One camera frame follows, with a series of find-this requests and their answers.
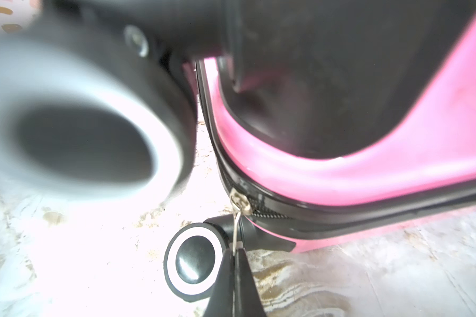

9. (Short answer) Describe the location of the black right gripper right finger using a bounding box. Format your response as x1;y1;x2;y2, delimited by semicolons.
234;248;267;317

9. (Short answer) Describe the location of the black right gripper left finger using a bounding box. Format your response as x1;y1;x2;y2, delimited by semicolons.
204;249;235;317

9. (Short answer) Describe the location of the silver zipper pull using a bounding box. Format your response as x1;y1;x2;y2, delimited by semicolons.
230;188;252;256

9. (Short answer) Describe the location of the pink hard-shell kids suitcase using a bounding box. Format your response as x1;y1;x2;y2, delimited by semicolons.
0;0;476;302

